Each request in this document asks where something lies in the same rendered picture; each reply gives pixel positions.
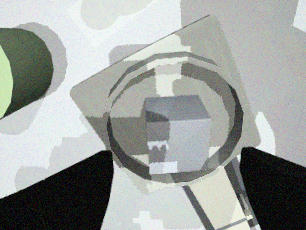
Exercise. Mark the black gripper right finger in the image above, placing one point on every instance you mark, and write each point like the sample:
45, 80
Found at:
276, 189

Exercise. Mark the grey cube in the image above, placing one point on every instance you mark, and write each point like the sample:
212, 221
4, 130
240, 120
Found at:
178, 129

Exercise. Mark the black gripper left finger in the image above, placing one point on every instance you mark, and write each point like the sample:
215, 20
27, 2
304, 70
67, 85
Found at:
73, 199

